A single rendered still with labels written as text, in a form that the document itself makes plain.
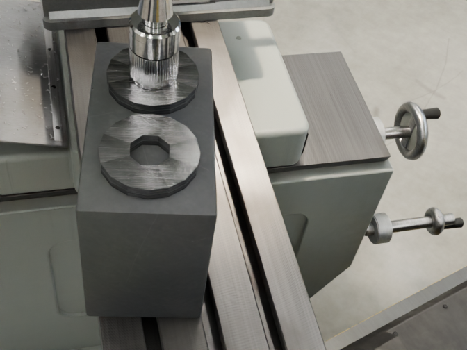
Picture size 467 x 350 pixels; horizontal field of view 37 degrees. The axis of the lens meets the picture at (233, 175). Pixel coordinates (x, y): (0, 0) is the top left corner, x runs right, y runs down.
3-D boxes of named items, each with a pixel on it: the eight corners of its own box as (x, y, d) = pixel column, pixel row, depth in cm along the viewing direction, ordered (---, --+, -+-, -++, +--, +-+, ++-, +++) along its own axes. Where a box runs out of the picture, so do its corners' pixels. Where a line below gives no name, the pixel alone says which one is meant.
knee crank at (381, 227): (453, 214, 146) (463, 196, 141) (465, 237, 142) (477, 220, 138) (356, 226, 141) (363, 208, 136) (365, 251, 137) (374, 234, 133)
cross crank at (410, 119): (410, 128, 148) (428, 87, 139) (432, 170, 141) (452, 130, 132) (340, 134, 144) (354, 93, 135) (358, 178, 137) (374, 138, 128)
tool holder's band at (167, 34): (179, 48, 63) (180, 39, 62) (126, 43, 62) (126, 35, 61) (181, 14, 66) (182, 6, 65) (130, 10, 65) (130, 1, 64)
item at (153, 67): (176, 92, 67) (179, 48, 63) (126, 88, 66) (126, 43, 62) (178, 59, 70) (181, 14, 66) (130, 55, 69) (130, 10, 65)
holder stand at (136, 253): (199, 161, 88) (213, 37, 73) (201, 319, 74) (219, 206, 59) (101, 157, 87) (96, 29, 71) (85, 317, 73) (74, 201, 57)
